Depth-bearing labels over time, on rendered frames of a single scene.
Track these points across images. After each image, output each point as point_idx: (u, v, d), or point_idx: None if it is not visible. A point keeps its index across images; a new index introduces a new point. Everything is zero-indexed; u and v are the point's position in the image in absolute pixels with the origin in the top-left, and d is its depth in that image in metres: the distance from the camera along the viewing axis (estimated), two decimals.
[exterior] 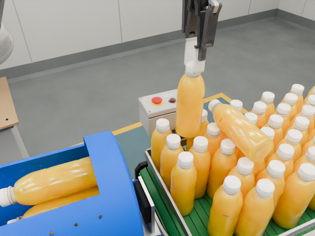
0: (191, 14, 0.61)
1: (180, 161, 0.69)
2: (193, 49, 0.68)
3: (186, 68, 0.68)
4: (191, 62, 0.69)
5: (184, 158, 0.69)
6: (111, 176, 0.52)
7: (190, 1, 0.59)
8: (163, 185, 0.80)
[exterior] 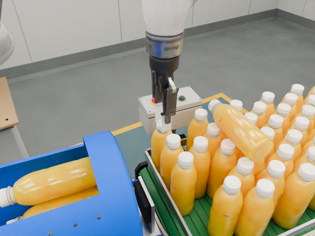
0: (158, 87, 0.74)
1: (180, 161, 0.69)
2: (162, 111, 0.81)
3: None
4: None
5: (184, 158, 0.69)
6: (110, 176, 0.52)
7: (156, 79, 0.72)
8: (163, 185, 0.80)
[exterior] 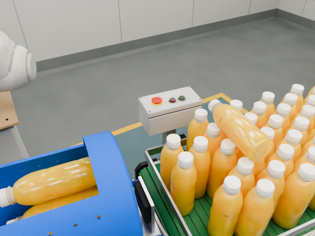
0: None
1: (180, 161, 0.69)
2: None
3: None
4: None
5: (184, 158, 0.69)
6: (110, 176, 0.52)
7: None
8: (163, 185, 0.80)
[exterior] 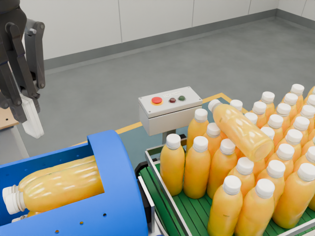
0: (7, 56, 0.38)
1: (14, 212, 0.54)
2: (30, 114, 0.42)
3: None
4: None
5: (9, 208, 0.53)
6: (116, 174, 0.52)
7: None
8: (163, 185, 0.80)
